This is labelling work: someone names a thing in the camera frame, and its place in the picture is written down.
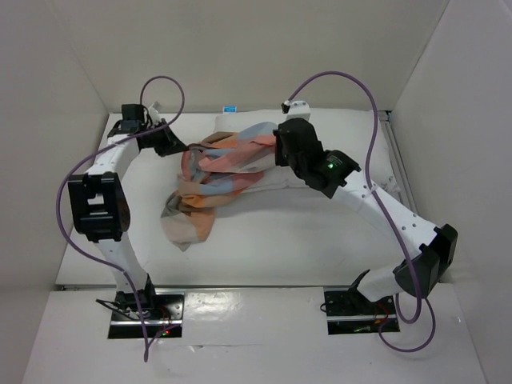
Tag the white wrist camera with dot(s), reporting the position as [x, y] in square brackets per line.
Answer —
[153, 115]
[296, 109]

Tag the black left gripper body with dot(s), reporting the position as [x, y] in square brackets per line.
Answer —
[161, 142]

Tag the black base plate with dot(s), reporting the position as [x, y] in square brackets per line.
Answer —
[164, 320]
[348, 312]

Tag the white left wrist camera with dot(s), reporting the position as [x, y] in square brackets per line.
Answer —
[153, 115]

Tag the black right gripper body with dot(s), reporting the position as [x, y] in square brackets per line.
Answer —
[281, 144]

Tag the orange grey checked pillowcase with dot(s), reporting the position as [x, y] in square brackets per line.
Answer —
[214, 172]

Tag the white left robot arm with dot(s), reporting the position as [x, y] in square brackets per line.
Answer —
[99, 206]

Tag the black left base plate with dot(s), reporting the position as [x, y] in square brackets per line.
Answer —
[164, 320]

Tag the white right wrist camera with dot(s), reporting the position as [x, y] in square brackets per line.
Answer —
[296, 109]

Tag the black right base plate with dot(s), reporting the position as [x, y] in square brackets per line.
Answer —
[348, 312]

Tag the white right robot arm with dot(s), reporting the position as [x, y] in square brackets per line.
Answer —
[430, 248]

